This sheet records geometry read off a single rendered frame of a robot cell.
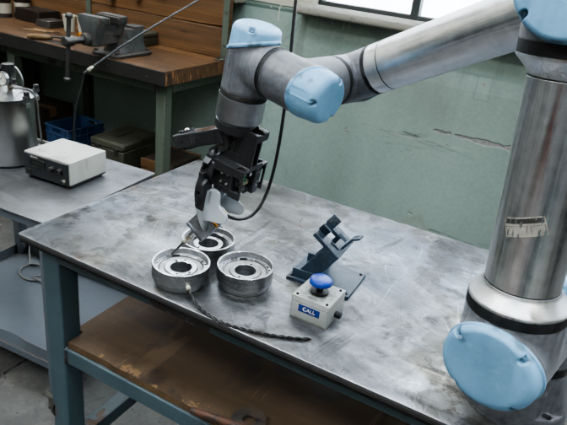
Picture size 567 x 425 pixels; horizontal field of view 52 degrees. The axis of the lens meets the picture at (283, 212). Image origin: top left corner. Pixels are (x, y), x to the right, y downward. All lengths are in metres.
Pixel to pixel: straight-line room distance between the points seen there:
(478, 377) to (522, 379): 0.05
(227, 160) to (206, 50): 1.95
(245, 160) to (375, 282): 0.39
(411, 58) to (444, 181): 1.78
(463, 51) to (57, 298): 0.93
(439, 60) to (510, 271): 0.31
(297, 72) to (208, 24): 2.06
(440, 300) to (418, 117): 1.50
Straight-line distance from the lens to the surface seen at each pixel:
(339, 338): 1.00
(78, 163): 1.77
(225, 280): 1.05
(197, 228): 1.05
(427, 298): 1.16
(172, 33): 2.99
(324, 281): 1.00
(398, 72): 0.87
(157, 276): 1.06
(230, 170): 0.93
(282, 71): 0.83
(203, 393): 1.24
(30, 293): 2.18
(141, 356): 1.32
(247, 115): 0.90
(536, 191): 0.66
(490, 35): 0.80
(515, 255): 0.68
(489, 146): 2.53
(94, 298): 2.12
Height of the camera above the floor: 1.38
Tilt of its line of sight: 25 degrees down
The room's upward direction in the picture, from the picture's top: 7 degrees clockwise
